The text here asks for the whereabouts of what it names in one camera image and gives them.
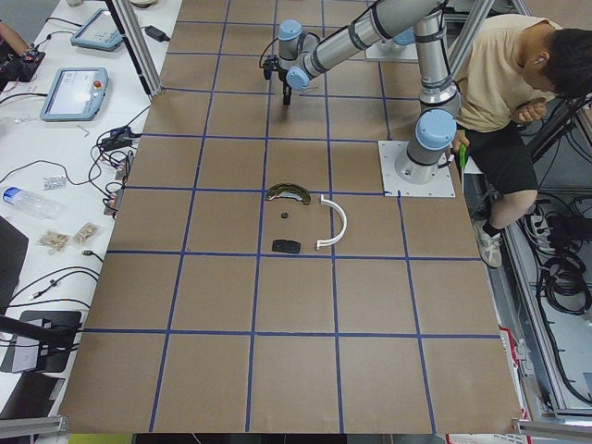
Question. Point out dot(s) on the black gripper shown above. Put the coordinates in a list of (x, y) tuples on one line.
[(287, 87)]

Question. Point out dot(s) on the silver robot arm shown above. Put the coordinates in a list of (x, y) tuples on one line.
[(394, 31), (398, 43)]

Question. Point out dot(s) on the green brake shoe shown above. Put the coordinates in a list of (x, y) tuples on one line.
[(287, 190)]

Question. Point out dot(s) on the black power adapter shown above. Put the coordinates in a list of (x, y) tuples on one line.
[(156, 34)]

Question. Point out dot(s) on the black brake pad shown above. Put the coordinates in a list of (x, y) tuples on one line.
[(286, 246)]

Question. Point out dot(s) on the far teach pendant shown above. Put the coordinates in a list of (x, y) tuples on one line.
[(98, 32)]

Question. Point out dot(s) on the teach pendant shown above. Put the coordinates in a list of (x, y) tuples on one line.
[(76, 94), (98, 32)]

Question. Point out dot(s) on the near teach pendant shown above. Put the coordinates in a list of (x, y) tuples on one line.
[(76, 94)]

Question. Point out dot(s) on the person in beige shirt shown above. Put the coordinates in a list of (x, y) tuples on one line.
[(515, 66)]

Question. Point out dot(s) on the plastic water bottle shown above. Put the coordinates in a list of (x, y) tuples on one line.
[(31, 203)]

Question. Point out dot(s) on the bag of small parts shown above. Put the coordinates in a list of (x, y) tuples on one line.
[(54, 240)]

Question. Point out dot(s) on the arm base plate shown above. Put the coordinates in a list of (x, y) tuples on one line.
[(401, 177), (406, 56)]

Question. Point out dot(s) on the aluminium frame post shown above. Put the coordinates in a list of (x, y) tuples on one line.
[(130, 30)]

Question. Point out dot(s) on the green handled tool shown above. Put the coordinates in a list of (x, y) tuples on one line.
[(462, 154)]

